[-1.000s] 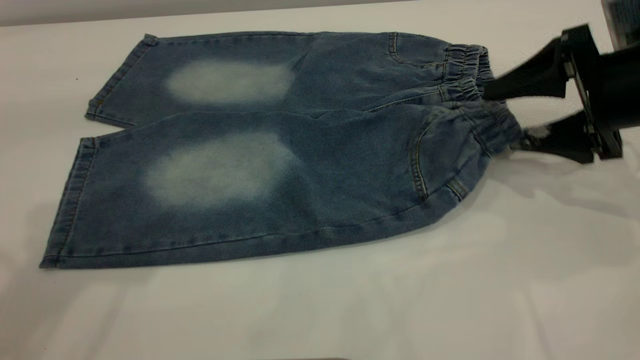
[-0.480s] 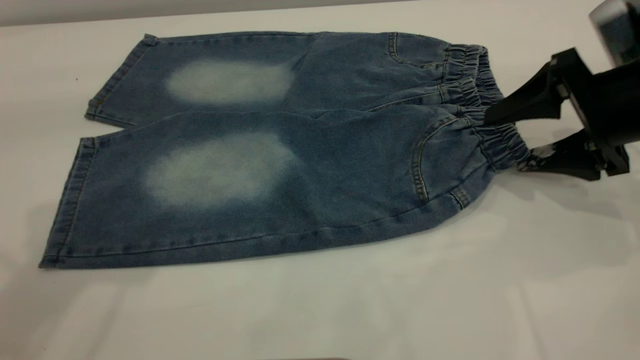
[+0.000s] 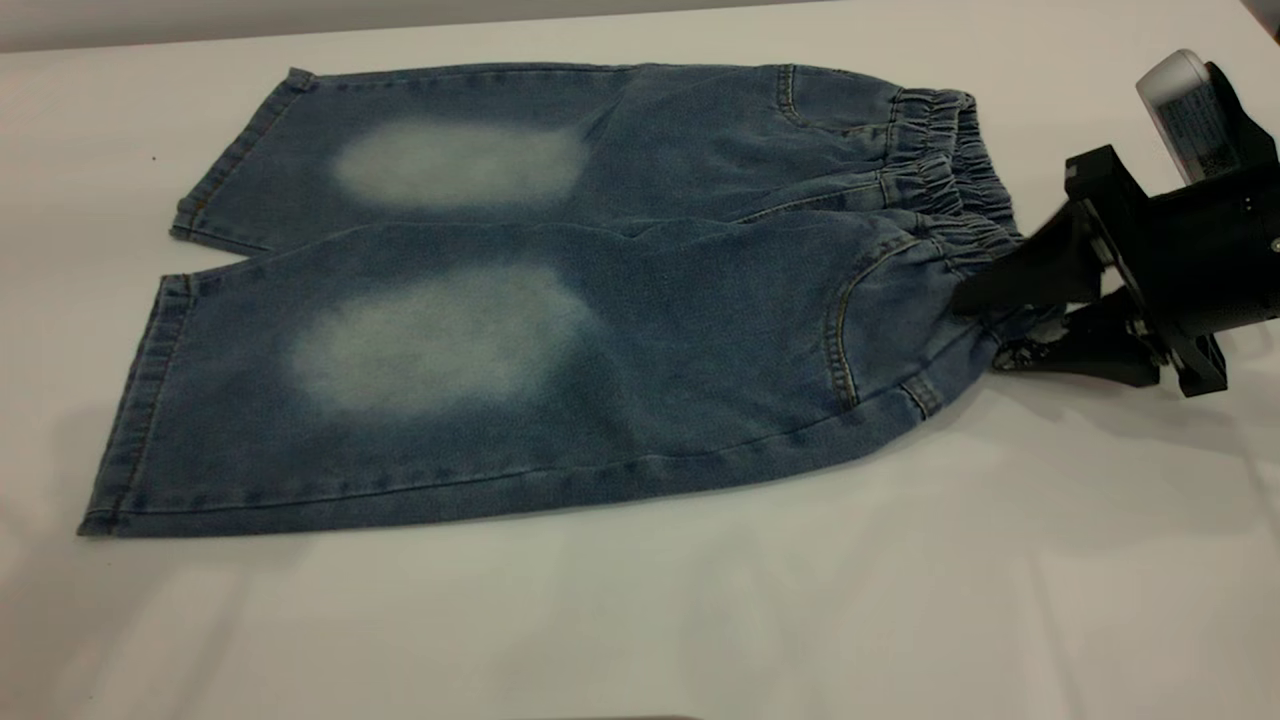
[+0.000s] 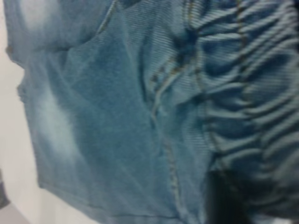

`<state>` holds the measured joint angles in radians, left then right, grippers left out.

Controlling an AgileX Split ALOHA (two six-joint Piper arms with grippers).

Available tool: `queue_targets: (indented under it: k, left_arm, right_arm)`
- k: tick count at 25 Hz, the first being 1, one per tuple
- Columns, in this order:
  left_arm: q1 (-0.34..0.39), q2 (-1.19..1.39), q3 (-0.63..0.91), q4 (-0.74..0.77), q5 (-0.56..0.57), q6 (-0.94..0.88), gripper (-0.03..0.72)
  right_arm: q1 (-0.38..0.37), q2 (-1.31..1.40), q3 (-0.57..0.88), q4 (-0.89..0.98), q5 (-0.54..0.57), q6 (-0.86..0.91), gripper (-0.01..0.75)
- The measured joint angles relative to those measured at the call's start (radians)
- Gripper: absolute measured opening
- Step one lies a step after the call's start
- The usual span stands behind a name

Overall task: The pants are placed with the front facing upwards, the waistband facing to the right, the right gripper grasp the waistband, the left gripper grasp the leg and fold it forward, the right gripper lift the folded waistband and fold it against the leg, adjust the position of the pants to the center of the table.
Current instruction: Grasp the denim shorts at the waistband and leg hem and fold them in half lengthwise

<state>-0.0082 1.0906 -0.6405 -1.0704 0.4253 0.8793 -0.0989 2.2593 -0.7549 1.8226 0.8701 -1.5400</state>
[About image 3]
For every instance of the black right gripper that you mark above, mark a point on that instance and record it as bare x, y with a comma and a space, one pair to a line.
1200, 260

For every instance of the blue denim pants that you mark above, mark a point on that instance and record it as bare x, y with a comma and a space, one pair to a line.
700, 330

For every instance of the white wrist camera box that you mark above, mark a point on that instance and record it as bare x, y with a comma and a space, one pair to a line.
1185, 110

